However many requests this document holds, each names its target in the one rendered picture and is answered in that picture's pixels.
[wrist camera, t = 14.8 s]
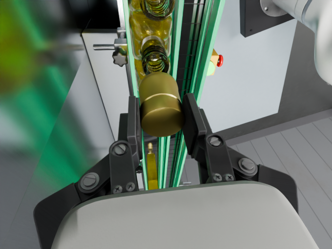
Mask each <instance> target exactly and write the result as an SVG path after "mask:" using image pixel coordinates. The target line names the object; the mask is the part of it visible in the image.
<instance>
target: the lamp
mask: <svg viewBox="0 0 332 249"><path fill-rule="evenodd" d="M214 70H215V66H214V64H213V62H212V61H211V60H210V63H209V67H208V71H207V76H209V75H211V74H212V73H213V72H214Z"/></svg>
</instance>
